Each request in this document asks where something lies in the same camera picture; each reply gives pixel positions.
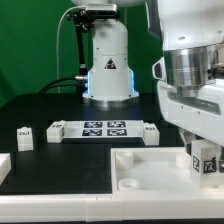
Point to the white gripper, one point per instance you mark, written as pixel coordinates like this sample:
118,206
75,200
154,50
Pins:
203,116

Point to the white square table top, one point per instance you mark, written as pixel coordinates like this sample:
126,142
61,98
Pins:
166,169

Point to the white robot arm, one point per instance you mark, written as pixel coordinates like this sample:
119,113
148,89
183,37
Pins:
189,37

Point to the white fiducial marker sheet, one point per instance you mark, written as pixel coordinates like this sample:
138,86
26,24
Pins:
104,129

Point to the white U-shaped obstacle wall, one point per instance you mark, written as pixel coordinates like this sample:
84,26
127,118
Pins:
116,206

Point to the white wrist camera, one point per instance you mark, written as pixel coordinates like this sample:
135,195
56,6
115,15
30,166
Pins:
158,70

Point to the black camera on stand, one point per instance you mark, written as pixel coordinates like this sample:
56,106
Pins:
84,20

